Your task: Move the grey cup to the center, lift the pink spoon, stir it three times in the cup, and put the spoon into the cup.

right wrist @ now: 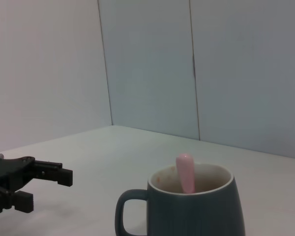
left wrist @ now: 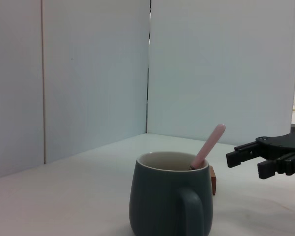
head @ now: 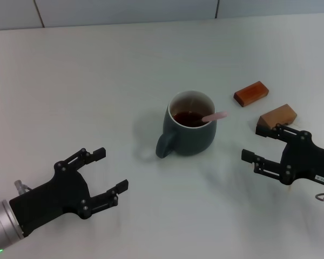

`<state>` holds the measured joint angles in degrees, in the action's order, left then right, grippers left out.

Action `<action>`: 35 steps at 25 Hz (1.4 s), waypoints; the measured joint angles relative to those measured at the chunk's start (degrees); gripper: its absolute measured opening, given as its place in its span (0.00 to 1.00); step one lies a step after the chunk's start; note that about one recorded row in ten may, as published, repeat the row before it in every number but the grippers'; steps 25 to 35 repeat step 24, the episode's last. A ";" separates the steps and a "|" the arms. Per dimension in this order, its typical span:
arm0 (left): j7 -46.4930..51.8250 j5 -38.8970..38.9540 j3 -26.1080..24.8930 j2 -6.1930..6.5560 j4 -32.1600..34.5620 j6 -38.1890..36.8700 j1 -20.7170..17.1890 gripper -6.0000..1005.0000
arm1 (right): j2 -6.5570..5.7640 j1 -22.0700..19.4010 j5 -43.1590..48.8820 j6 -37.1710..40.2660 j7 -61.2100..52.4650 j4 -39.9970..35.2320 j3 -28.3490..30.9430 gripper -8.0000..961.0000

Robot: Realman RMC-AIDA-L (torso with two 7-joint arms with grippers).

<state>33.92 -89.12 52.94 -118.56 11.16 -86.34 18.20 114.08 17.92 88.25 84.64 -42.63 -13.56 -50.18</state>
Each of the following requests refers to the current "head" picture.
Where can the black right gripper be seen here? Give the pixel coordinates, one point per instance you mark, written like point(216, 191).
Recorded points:
point(305, 162)

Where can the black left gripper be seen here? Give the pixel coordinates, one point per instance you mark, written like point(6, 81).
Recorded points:
point(58, 194)

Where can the grey ceramic cup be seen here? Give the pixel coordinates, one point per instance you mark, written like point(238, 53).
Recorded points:
point(197, 140)

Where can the light brown wooden block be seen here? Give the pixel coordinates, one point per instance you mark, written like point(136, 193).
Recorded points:
point(279, 114)

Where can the reddish brown wooden block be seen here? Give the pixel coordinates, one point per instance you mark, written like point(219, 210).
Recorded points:
point(249, 94)

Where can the dark brown tea liquid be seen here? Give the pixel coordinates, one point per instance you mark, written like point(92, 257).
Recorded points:
point(186, 118)

